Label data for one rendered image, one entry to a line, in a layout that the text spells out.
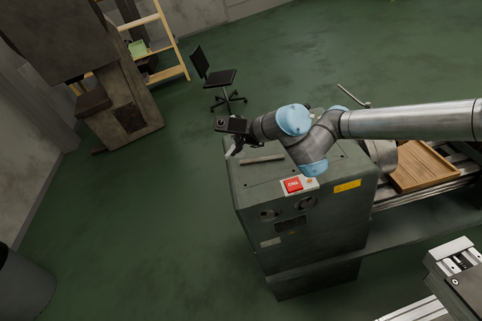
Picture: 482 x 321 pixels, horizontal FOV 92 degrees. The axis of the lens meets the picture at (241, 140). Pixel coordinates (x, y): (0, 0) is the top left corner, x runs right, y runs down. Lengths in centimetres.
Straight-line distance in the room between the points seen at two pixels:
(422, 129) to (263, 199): 57
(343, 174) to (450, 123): 50
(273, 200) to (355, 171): 33
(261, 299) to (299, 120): 172
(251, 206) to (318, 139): 42
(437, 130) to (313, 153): 23
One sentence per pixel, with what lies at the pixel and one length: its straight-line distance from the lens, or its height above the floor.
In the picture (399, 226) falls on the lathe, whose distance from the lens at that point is 173.
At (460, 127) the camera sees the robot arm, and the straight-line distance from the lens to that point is 55.
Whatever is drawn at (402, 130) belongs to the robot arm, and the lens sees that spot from 57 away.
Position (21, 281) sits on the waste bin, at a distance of 285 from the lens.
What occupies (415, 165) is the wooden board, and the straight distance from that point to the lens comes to 157.
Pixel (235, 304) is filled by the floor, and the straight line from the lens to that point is 214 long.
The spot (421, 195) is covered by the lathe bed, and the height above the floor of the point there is 75.
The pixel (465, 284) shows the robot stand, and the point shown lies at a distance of 98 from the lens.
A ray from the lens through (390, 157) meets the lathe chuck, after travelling 122.
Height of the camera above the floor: 201
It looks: 40 degrees down
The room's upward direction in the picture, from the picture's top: 18 degrees counter-clockwise
